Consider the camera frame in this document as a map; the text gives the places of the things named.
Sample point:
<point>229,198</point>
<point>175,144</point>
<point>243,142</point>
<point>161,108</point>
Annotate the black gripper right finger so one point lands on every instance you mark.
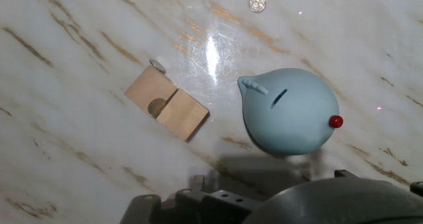
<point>417,188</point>

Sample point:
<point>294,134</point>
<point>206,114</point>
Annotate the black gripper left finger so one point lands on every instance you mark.
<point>211,205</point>

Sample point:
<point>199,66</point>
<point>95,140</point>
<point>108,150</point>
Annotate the light blue piggy bank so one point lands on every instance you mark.
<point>291,118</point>

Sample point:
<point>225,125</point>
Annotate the wooden coin holder block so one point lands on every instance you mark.
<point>185,115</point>

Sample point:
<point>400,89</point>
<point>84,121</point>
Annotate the silver coin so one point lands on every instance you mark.
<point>157,66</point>
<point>257,3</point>

